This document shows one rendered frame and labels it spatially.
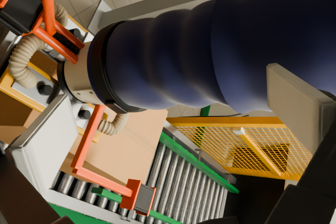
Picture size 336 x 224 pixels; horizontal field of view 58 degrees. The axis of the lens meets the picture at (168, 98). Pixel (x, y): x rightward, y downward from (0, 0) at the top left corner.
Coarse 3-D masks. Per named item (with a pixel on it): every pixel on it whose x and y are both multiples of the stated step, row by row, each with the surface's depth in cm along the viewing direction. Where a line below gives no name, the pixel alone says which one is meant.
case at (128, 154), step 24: (48, 72) 100; (0, 96) 111; (0, 120) 100; (24, 120) 91; (144, 120) 133; (72, 144) 103; (96, 144) 111; (120, 144) 121; (144, 144) 132; (72, 168) 129; (96, 168) 113; (120, 168) 120; (144, 168) 132
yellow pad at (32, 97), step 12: (36, 72) 79; (0, 84) 72; (12, 84) 74; (36, 84) 79; (48, 84) 81; (12, 96) 75; (24, 96) 76; (36, 96) 78; (48, 96) 81; (36, 108) 79; (84, 108) 90; (84, 120) 90; (96, 132) 94
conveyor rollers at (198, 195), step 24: (0, 72) 124; (192, 168) 239; (72, 192) 152; (168, 192) 210; (192, 192) 238; (216, 192) 267; (144, 216) 189; (168, 216) 209; (192, 216) 238; (216, 216) 265
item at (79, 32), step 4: (68, 16) 88; (68, 20) 87; (72, 20) 89; (68, 24) 87; (72, 24) 88; (76, 24) 90; (68, 28) 87; (72, 28) 88; (76, 28) 86; (80, 28) 91; (72, 32) 85; (76, 32) 86; (80, 32) 90; (84, 32) 92; (76, 36) 86; (80, 36) 90; (80, 40) 90
